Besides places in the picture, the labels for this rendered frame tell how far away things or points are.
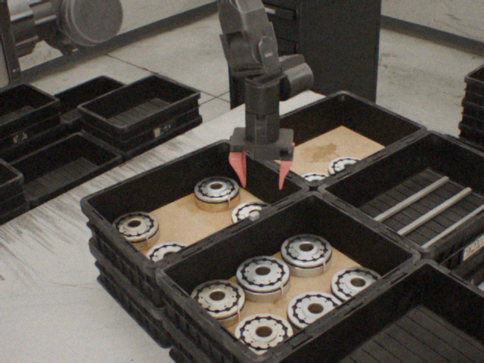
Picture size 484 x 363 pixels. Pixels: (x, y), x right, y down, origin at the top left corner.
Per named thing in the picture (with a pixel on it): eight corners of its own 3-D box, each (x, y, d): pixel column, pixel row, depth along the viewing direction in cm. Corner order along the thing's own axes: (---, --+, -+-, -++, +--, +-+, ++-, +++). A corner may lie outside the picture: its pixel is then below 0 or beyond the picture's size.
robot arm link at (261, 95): (237, 74, 108) (262, 84, 104) (265, 62, 112) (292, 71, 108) (237, 113, 111) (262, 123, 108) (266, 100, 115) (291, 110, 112)
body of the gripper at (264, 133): (234, 135, 118) (234, 97, 114) (293, 138, 117) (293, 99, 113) (230, 154, 113) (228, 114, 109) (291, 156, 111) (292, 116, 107)
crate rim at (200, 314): (257, 375, 102) (256, 365, 100) (152, 280, 122) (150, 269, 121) (423, 265, 122) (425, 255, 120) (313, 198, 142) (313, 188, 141)
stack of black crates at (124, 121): (136, 231, 263) (121, 129, 239) (92, 202, 282) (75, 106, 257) (209, 188, 287) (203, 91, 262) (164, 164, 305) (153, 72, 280)
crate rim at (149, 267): (152, 280, 122) (150, 269, 121) (78, 209, 142) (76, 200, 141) (312, 197, 142) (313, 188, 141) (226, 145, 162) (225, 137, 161)
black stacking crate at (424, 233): (417, 302, 127) (424, 256, 121) (313, 234, 147) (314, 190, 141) (525, 221, 147) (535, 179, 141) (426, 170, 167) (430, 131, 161)
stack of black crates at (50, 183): (51, 278, 240) (31, 202, 222) (11, 244, 258) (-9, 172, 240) (135, 230, 263) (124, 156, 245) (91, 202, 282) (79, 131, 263)
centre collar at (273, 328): (259, 347, 113) (259, 345, 112) (244, 330, 116) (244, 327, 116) (283, 336, 115) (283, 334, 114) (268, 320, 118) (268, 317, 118)
